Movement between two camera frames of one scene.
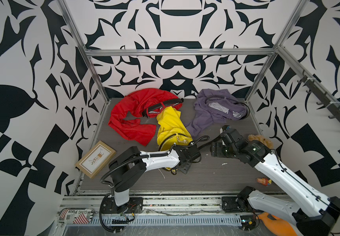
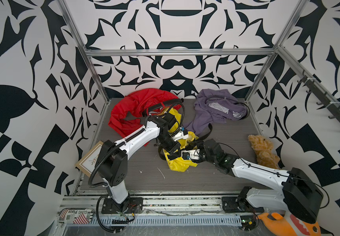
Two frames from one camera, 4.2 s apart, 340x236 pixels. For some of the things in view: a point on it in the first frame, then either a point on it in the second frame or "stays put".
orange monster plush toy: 277,226 stays put
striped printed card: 75,216 stays put
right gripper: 216,153 -> 202,145
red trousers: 149,102 stays put
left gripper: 186,168 -> 175,146
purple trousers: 213,106 stays put
